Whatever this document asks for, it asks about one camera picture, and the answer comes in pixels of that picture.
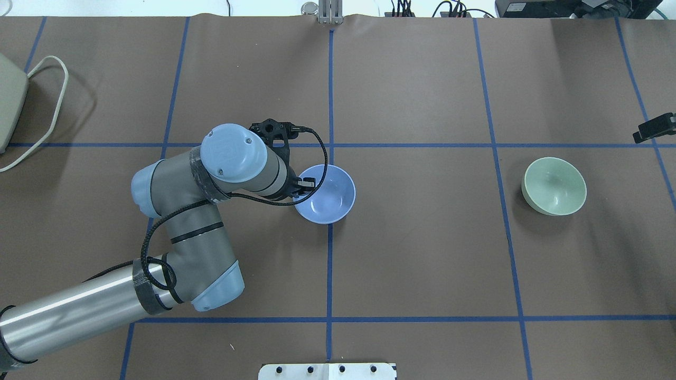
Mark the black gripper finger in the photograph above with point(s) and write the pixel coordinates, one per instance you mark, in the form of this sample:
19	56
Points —
663	125

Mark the blue bowl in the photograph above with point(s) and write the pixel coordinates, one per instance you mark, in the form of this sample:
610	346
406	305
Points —
332	201

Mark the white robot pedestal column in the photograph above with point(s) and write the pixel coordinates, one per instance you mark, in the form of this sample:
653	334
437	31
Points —
329	371

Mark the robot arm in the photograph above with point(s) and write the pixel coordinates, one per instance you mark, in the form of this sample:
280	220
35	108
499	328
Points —
185	256

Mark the green bowl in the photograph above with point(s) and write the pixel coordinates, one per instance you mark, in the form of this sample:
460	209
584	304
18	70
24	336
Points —
553	187

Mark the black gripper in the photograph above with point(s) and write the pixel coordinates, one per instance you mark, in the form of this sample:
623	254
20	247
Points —
292	184

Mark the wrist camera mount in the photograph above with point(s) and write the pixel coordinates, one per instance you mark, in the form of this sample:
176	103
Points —
276	135

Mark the cream silver toaster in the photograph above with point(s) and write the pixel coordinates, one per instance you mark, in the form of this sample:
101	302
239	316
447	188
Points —
14	83

